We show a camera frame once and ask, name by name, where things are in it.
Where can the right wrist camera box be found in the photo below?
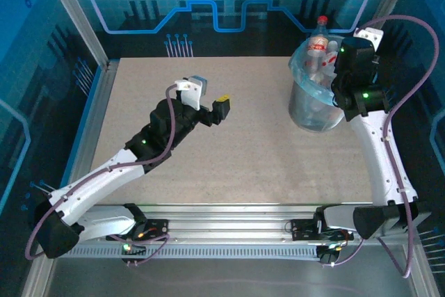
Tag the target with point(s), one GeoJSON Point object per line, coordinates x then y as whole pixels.
{"type": "Point", "coordinates": [370, 34]}

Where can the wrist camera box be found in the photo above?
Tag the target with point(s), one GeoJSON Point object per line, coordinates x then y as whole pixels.
{"type": "Point", "coordinates": [191, 93]}
{"type": "Point", "coordinates": [370, 34]}

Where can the aluminium front rail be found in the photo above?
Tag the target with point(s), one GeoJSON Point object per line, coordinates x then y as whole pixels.
{"type": "Point", "coordinates": [226, 220]}

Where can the brushed metal front panel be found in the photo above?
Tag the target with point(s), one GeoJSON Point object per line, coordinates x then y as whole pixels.
{"type": "Point", "coordinates": [226, 279]}

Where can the aluminium table side rail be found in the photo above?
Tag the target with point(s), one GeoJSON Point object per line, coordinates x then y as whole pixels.
{"type": "Point", "coordinates": [94, 119]}

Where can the translucent trash bin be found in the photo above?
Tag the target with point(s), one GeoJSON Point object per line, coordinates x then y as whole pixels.
{"type": "Point", "coordinates": [313, 112]}

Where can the white cap red print bottle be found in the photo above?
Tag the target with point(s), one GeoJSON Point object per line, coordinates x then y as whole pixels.
{"type": "Point", "coordinates": [328, 62]}

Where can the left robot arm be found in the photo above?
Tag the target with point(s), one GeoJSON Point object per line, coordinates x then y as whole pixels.
{"type": "Point", "coordinates": [101, 185]}

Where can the red cap red label bottle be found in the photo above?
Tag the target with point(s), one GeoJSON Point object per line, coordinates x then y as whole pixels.
{"type": "Point", "coordinates": [318, 45]}

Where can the arm base connector module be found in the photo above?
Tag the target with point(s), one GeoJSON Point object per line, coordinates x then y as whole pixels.
{"type": "Point", "coordinates": [328, 255]}
{"type": "Point", "coordinates": [129, 246]}

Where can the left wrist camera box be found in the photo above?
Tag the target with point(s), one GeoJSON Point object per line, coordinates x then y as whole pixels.
{"type": "Point", "coordinates": [191, 93]}

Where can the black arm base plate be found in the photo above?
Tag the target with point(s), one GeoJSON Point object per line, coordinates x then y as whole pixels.
{"type": "Point", "coordinates": [160, 230]}
{"type": "Point", "coordinates": [302, 229]}

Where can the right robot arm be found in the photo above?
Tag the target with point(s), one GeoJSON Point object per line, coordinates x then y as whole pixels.
{"type": "Point", "coordinates": [379, 158]}

